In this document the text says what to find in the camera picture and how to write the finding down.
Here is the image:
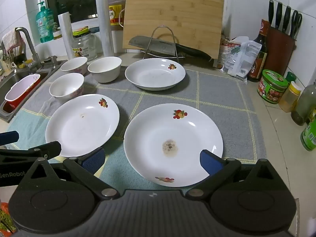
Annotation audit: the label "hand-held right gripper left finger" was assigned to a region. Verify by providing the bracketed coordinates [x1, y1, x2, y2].
[17, 148, 118, 201]

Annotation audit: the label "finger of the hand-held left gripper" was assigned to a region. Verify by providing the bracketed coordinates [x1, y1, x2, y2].
[0, 131, 20, 144]
[0, 141, 62, 188]

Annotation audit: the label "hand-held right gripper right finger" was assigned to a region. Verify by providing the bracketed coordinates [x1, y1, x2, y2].
[185, 149, 285, 200]

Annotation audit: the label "white plate with fruit print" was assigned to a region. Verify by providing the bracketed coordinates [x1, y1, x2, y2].
[45, 94, 120, 157]
[125, 58, 186, 91]
[123, 103, 224, 187]

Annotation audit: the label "white bowl with pink flowers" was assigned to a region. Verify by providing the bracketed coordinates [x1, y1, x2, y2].
[60, 56, 88, 76]
[87, 56, 122, 83]
[49, 73, 85, 102]

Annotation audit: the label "grey checked dish mat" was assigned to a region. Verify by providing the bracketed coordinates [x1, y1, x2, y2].
[6, 65, 268, 190]

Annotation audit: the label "red and white drain basket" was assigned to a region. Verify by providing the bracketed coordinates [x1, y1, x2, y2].
[4, 74, 41, 113]

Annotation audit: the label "steel sink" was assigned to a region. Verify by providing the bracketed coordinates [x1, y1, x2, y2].
[0, 63, 67, 122]

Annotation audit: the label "steel faucet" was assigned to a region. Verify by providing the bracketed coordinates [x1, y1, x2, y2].
[15, 27, 42, 70]

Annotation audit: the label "pale cloth on faucet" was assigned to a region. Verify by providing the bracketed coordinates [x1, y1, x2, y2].
[2, 28, 25, 52]

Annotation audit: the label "green-lidded jar red label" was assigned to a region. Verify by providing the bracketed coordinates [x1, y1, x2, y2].
[257, 70, 289, 104]

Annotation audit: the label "yellow-capped amber bottle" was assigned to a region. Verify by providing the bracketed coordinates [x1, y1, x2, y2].
[279, 81, 302, 113]

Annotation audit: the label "green plastic bottle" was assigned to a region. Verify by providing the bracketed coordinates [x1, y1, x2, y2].
[300, 114, 316, 151]

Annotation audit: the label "glass jar with green lid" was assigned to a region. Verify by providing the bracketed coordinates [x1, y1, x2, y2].
[71, 27, 98, 62]

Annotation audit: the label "white plastic pouch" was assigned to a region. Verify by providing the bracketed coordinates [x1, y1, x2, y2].
[221, 41, 262, 84]

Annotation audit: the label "dark sauce bottle red cap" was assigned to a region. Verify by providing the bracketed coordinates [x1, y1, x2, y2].
[247, 19, 269, 82]

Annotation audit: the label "dark glass bottle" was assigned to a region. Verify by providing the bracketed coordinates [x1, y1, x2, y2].
[291, 83, 316, 126]

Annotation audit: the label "red printed food bag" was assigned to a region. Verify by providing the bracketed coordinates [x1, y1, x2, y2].
[213, 36, 248, 70]

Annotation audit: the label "short plastic wrap roll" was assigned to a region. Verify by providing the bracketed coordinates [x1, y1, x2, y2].
[58, 12, 76, 58]

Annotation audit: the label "green dish soap bottle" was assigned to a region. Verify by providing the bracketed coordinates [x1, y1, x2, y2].
[36, 1, 55, 43]

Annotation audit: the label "brown knife block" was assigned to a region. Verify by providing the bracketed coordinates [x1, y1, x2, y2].
[263, 26, 297, 79]

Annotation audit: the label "tall plastic wrap roll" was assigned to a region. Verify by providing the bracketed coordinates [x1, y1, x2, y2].
[95, 0, 115, 57]

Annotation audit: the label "brown liquid jug yellow label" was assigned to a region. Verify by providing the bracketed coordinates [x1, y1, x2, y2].
[108, 0, 127, 26]

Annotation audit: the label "dark window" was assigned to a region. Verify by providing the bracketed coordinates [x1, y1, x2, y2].
[44, 0, 105, 24]

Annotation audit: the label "bamboo cutting board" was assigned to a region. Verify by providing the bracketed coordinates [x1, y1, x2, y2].
[118, 0, 225, 60]

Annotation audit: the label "black scissors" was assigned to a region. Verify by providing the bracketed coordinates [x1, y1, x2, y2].
[290, 10, 303, 40]

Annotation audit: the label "black-handled cleaver knife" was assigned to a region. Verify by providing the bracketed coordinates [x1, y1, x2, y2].
[129, 36, 212, 61]

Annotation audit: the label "steel wire board stand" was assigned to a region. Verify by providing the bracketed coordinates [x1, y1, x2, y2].
[141, 26, 185, 63]

